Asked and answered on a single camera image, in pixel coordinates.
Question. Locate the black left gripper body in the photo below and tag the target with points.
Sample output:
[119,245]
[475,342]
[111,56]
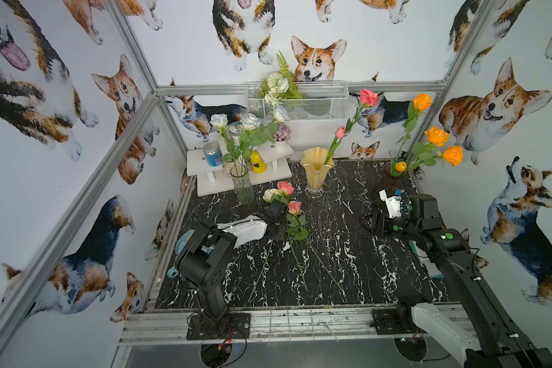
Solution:
[275,211]

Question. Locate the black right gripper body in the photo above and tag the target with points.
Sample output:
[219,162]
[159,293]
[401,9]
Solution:
[406,225]

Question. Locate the pink rose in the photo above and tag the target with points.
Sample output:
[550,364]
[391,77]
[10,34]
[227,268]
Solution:
[366,100]
[320,261]
[285,187]

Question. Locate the orange rose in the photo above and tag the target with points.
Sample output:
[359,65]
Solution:
[435,137]
[415,109]
[452,155]

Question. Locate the small pink tulip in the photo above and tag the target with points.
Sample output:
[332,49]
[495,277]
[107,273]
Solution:
[339,135]

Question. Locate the orange rose top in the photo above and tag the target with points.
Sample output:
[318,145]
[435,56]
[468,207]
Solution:
[415,109]

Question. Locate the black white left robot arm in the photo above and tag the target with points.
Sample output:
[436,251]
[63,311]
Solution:
[202,258]

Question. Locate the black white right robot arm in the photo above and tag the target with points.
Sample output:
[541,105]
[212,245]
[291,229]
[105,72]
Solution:
[496,340]

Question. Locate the clear glass cylinder vase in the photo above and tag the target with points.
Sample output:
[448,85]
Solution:
[242,184]

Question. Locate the dark purple ribbed vase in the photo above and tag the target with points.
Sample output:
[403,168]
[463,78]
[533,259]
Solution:
[390,181]

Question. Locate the green white gardening glove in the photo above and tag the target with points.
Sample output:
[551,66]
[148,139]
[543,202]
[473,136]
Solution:
[423,257]

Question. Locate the yellow fluted glass vase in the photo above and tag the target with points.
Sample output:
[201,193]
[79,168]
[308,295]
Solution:
[317,165]

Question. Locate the small clear glass jar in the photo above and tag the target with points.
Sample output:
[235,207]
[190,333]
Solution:
[230,166]

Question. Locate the pink succulent in white pot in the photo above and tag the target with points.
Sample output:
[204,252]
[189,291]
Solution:
[282,136]

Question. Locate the blue tin can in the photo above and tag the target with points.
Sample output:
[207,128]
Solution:
[213,154]

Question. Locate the white green lidded jar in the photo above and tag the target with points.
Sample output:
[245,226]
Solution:
[234,131]

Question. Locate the teal dustpan with brush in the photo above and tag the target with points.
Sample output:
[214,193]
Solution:
[179,247]

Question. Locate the green white artificial bouquet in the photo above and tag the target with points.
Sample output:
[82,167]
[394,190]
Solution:
[279,86]

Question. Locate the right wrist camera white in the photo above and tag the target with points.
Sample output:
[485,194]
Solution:
[392,199]

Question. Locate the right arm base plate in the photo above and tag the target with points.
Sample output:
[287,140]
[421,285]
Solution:
[395,321]

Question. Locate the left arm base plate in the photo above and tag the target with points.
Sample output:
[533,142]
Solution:
[230,326]

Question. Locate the white wire mesh basket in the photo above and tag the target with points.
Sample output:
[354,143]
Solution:
[322,101]

